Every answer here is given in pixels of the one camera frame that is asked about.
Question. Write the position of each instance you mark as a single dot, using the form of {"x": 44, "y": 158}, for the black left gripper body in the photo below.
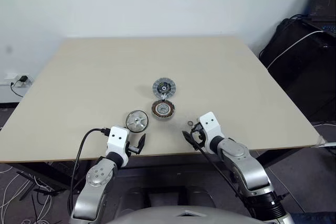
{"x": 133, "y": 149}

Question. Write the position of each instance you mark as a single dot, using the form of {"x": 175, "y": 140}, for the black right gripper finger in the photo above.
{"x": 189, "y": 138}

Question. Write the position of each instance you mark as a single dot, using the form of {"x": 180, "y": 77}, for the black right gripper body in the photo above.
{"x": 199, "y": 136}

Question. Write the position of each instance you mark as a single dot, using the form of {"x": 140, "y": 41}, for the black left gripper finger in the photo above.
{"x": 142, "y": 142}

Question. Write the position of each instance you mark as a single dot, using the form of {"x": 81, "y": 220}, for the silver spoked motor rotor cap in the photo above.
{"x": 137, "y": 121}

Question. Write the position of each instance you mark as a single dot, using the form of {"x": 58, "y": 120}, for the copper wound stator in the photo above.
{"x": 163, "y": 110}

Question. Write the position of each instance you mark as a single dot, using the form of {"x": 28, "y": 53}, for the round motor circuit board housing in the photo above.
{"x": 164, "y": 87}

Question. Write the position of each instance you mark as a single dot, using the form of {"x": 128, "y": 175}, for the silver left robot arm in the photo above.
{"x": 97, "y": 176}

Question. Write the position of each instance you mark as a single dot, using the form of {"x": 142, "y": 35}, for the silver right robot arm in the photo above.
{"x": 241, "y": 161}

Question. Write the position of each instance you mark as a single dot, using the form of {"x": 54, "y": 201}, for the silver robot torso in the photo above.
{"x": 168, "y": 216}

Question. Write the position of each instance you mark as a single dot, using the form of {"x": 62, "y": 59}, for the black floor tripod stand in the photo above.
{"x": 39, "y": 190}

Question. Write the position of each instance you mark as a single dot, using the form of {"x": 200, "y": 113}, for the large black bag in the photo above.
{"x": 302, "y": 77}

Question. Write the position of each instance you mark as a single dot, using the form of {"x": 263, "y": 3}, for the black plug adapter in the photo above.
{"x": 23, "y": 78}

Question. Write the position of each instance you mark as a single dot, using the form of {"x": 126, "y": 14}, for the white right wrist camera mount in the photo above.
{"x": 210, "y": 125}

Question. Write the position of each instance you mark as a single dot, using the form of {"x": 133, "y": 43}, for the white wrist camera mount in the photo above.
{"x": 118, "y": 140}
{"x": 210, "y": 125}

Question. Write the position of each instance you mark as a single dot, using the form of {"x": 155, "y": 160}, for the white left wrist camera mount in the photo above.
{"x": 118, "y": 140}

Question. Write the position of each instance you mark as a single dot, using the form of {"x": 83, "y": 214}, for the white wall power socket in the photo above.
{"x": 14, "y": 77}

